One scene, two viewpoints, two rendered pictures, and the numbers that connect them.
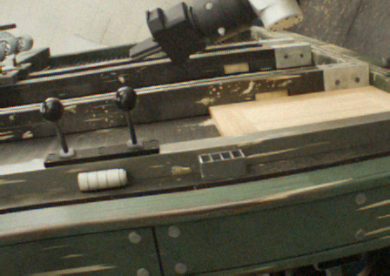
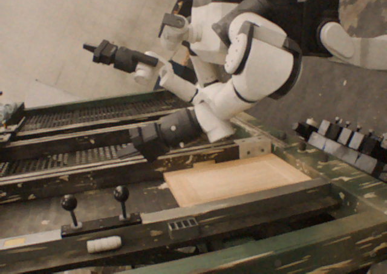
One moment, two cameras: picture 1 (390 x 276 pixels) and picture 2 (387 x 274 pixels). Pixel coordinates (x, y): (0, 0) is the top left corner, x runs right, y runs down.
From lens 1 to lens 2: 23 cm
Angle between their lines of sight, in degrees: 4
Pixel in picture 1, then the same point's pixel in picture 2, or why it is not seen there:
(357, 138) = (268, 205)
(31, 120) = (34, 186)
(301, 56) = not seen: hidden behind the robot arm
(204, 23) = (170, 140)
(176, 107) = (141, 174)
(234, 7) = (190, 129)
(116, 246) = not seen: outside the picture
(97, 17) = (52, 64)
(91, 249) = not seen: outside the picture
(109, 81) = (83, 143)
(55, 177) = (69, 243)
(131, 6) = (79, 55)
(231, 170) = (189, 233)
